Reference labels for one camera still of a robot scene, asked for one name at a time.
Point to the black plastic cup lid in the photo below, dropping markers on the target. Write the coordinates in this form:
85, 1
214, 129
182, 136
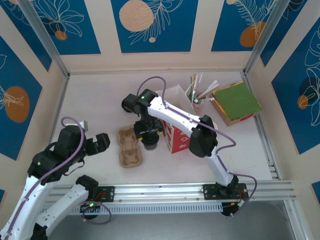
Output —
150, 141

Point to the black paper coffee cup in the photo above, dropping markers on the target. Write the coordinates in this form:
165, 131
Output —
151, 147

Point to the brown pulp cup carrier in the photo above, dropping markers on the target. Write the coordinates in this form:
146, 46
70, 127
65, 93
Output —
129, 147

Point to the red white paper gift bag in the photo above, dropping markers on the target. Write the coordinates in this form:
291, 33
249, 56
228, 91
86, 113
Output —
178, 142

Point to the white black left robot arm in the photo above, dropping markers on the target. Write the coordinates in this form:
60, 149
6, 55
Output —
22, 200

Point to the pink straw holder cup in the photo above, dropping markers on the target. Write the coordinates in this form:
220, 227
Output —
197, 108

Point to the green plastic stirrer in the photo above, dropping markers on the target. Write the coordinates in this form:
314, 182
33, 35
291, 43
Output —
191, 87

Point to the wooden stir stick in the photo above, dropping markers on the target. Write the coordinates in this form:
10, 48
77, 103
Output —
195, 81

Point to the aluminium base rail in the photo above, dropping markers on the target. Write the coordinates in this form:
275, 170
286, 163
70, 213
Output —
155, 192

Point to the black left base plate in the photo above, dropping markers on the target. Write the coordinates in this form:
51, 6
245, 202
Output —
108, 193

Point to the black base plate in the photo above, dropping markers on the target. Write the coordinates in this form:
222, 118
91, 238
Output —
108, 193
208, 192

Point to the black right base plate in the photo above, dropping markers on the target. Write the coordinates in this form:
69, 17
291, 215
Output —
208, 192

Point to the aluminium frame post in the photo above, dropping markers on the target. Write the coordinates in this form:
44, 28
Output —
265, 37
46, 37

